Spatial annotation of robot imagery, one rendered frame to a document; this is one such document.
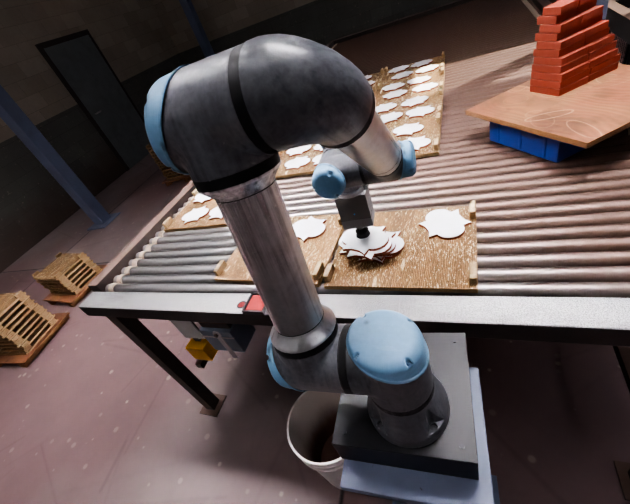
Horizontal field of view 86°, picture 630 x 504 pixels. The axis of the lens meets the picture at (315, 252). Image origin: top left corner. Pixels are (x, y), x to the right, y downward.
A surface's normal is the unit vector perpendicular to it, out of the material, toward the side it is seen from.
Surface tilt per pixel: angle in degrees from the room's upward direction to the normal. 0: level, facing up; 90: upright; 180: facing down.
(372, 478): 0
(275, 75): 61
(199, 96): 56
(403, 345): 6
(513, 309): 0
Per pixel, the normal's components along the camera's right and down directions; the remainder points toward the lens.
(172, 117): -0.35, 0.31
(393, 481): -0.31, -0.74
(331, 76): 0.55, 0.00
